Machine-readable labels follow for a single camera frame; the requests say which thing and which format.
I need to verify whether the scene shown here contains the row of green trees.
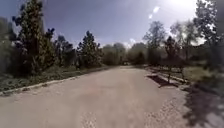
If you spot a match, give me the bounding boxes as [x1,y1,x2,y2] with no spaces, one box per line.
[143,0,224,84]

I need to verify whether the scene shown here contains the grass strip with low plants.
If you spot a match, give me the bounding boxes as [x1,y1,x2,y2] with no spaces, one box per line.
[149,63,224,88]
[0,64,113,93]

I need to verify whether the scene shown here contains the row of dark trees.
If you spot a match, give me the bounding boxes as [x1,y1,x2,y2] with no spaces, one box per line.
[0,0,146,78]

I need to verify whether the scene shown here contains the pale gravel path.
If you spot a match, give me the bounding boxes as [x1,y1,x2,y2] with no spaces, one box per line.
[0,65,224,128]

